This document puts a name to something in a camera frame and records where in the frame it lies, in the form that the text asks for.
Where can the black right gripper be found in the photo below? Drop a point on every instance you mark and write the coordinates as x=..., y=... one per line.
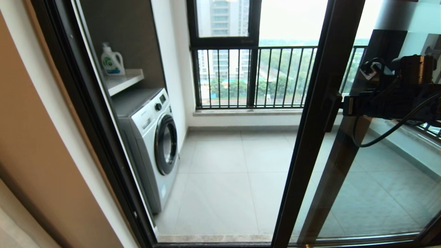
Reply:
x=379, y=103

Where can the dark brown sliding glass door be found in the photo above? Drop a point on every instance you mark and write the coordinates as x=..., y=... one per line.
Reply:
x=327, y=69

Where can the black balcony railing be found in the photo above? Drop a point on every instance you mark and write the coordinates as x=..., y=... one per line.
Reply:
x=282, y=48
x=430, y=129

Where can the marble sill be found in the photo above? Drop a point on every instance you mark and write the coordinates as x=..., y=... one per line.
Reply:
x=241, y=112

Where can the white drum washing machine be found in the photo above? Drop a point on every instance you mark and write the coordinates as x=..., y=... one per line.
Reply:
x=148, y=137

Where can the white green detergent bottle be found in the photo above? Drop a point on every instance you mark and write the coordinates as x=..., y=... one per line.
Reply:
x=112, y=62

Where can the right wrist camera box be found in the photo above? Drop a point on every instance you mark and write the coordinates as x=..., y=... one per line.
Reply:
x=368, y=71

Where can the dark window frame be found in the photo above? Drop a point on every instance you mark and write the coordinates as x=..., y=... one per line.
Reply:
x=253, y=20

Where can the white wall shelf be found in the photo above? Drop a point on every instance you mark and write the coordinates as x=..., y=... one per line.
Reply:
x=127, y=80

